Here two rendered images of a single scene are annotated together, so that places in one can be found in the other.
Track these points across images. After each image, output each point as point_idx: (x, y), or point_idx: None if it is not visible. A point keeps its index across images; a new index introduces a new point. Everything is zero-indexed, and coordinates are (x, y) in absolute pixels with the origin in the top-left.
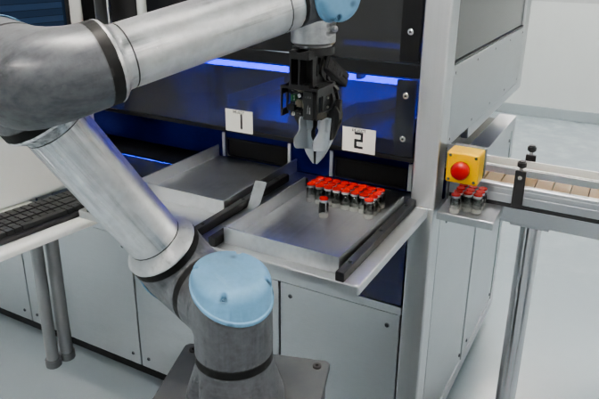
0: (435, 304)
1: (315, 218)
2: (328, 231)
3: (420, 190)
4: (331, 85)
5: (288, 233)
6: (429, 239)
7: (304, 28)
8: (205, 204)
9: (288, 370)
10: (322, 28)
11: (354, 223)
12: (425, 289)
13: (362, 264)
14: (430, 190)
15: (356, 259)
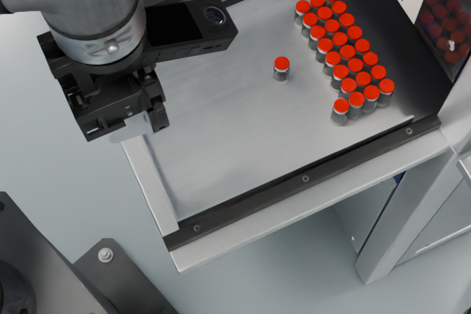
0: (460, 195)
1: (265, 76)
2: (254, 120)
3: (449, 120)
4: (128, 98)
5: (198, 96)
6: (441, 171)
7: (48, 26)
8: None
9: (60, 304)
10: (76, 46)
11: (304, 123)
12: (422, 200)
13: (226, 228)
14: (460, 133)
15: (208, 228)
